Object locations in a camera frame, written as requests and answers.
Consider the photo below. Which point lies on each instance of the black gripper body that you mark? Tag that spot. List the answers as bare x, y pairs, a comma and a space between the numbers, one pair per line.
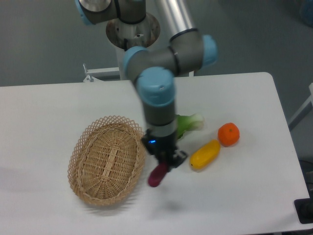
166, 145

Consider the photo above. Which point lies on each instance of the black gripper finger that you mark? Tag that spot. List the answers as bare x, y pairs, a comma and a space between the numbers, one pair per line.
176, 159
151, 146

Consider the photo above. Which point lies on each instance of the purple sweet potato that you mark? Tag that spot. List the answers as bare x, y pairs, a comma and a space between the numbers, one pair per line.
157, 175

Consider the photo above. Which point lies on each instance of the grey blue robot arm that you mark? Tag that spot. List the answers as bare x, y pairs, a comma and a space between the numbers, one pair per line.
152, 72

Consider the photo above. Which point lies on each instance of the woven wicker basket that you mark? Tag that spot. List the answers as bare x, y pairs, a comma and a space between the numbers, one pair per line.
107, 161

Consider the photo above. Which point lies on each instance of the yellow mango fruit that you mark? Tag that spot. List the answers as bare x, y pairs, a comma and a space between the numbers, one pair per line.
205, 155

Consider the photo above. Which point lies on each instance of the green bok choy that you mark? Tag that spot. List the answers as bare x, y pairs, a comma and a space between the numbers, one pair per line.
188, 123

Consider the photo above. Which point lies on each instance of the orange tangerine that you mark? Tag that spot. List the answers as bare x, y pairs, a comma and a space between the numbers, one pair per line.
228, 134

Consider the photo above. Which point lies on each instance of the black device at table edge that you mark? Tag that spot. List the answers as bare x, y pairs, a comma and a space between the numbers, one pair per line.
304, 209

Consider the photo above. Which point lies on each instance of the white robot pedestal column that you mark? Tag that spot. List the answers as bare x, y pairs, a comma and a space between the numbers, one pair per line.
122, 49

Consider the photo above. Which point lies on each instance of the white frame leg right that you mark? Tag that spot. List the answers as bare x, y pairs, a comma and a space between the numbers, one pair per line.
302, 111

